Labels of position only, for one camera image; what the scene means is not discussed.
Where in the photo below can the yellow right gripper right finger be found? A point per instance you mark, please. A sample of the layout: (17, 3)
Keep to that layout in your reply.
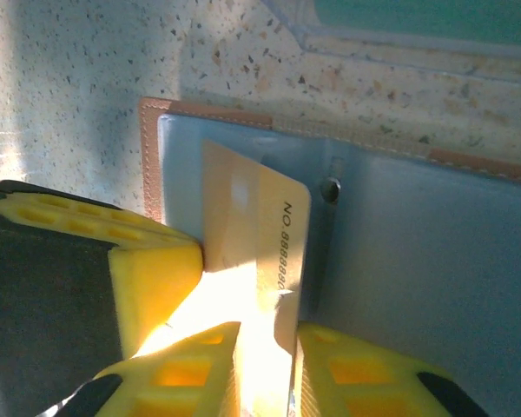
(321, 347)

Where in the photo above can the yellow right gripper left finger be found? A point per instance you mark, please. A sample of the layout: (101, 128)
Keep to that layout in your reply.
(217, 347)

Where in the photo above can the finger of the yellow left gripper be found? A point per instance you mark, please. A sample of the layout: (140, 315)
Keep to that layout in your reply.
(156, 282)
(48, 204)

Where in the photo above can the gold credit card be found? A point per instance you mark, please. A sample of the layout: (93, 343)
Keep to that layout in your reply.
(260, 217)

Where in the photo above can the brown leather card holder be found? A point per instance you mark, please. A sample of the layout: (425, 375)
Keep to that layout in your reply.
(417, 260)

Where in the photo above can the teal credit card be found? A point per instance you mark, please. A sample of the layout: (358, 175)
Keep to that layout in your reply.
(417, 13)

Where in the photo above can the clear acrylic card stand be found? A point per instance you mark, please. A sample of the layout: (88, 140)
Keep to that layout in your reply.
(373, 43)

